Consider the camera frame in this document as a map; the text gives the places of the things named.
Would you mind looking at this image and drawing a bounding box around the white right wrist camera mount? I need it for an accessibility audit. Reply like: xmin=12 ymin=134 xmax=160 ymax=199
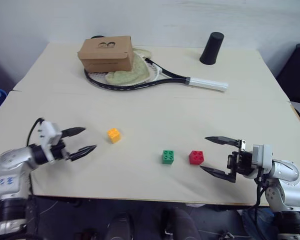
xmin=251 ymin=143 xmax=274 ymax=175

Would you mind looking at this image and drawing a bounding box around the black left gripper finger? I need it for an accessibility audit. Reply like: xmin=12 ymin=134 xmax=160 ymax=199
xmin=61 ymin=126 xmax=87 ymax=138
xmin=69 ymin=144 xmax=98 ymax=161

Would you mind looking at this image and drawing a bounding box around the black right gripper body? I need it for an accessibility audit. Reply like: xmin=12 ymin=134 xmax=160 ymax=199
xmin=226 ymin=138 xmax=254 ymax=179

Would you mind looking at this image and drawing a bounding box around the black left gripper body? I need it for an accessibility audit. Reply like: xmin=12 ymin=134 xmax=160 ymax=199
xmin=50 ymin=140 xmax=73 ymax=162

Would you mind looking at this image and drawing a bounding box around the pale green towel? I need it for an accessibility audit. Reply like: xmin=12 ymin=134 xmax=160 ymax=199
xmin=105 ymin=47 xmax=152 ymax=86

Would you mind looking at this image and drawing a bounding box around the black white tennis racket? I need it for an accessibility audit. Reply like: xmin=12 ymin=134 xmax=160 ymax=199
xmin=83 ymin=48 xmax=230 ymax=93

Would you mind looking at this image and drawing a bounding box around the yellow toy brick cube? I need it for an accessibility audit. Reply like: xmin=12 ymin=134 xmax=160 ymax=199
xmin=107 ymin=127 xmax=122 ymax=145

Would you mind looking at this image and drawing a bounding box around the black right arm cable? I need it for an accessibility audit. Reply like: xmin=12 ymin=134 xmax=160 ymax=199
xmin=251 ymin=172 xmax=267 ymax=210

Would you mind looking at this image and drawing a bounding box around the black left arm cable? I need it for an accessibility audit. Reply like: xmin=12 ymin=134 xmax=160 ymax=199
xmin=26 ymin=117 xmax=45 ymax=147

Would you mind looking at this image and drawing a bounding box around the red toy brick cube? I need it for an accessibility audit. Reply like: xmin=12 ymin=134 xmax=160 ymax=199
xmin=188 ymin=149 xmax=205 ymax=166

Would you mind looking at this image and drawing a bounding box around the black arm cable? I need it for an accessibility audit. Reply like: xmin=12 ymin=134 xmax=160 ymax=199
xmin=26 ymin=117 xmax=45 ymax=147
xmin=251 ymin=172 xmax=267 ymax=210

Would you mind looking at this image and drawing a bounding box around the blue fabric under table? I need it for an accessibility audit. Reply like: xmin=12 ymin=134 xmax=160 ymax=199
xmin=240 ymin=206 xmax=277 ymax=240

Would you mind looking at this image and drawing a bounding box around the dark rounded shape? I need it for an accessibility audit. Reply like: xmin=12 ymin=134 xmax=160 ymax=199
xmin=106 ymin=211 xmax=134 ymax=240
xmin=161 ymin=206 xmax=201 ymax=240

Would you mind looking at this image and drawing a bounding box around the brown cardboard box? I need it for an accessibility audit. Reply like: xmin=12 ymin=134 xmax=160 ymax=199
xmin=77 ymin=35 xmax=136 ymax=72

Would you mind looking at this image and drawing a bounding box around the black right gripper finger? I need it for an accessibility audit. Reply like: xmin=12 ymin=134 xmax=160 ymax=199
xmin=204 ymin=136 xmax=241 ymax=149
xmin=199 ymin=165 xmax=238 ymax=183

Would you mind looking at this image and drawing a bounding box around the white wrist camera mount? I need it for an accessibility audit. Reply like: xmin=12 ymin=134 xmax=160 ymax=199
xmin=251 ymin=143 xmax=274 ymax=175
xmin=37 ymin=121 xmax=64 ymax=164

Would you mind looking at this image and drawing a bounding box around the green toy brick cube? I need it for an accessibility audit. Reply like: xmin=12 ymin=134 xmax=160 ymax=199
xmin=161 ymin=149 xmax=176 ymax=166

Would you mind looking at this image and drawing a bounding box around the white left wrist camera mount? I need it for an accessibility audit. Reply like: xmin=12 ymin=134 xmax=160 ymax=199
xmin=37 ymin=121 xmax=64 ymax=164

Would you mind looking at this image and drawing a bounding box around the black plastic cup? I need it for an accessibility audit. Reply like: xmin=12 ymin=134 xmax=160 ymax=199
xmin=199 ymin=31 xmax=226 ymax=66

